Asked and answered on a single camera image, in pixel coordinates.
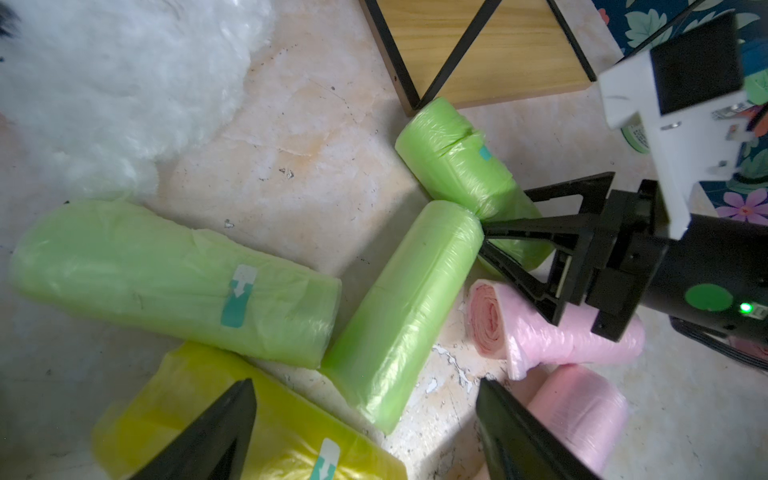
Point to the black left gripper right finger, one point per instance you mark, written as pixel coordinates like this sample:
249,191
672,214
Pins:
516,445

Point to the green trash bag roll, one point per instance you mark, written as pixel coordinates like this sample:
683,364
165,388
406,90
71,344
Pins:
450,159
376,361
120,262

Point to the pink trash bag roll upper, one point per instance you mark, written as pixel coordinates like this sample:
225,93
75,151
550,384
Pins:
503,325

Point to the yellow trash bag roll large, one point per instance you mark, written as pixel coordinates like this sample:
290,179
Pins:
292,438

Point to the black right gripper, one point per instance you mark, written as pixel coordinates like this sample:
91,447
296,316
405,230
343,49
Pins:
605,254

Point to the white plush bunny pink shirt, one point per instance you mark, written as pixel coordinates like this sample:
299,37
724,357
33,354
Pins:
102,92

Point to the pink trash bag roll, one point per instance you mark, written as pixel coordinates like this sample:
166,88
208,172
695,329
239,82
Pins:
581,408
503,325

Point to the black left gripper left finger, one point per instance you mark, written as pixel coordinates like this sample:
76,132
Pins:
215,444

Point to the wooden shelf black metal frame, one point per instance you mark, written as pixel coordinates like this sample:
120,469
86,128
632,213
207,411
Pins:
475,53

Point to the lower green lidded jar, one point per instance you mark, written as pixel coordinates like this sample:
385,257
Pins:
634,134

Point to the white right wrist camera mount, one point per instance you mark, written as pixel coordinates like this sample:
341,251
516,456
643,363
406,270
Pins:
686,93

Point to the pink trash bag roll middle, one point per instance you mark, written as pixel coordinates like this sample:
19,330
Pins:
581,408

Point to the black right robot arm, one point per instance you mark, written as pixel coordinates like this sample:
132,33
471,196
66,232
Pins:
711,283

